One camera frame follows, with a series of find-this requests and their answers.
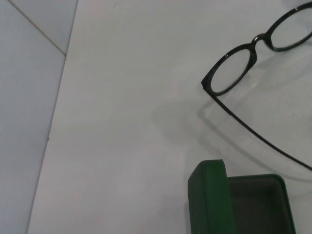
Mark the green glasses case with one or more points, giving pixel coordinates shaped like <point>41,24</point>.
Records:
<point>207,195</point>

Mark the black round glasses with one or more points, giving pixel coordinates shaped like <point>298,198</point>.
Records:
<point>258,40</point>

